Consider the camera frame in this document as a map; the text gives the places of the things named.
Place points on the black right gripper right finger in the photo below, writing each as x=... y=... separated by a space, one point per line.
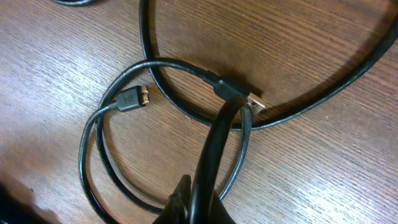
x=218 y=214

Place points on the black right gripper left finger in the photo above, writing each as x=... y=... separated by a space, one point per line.
x=176 y=211

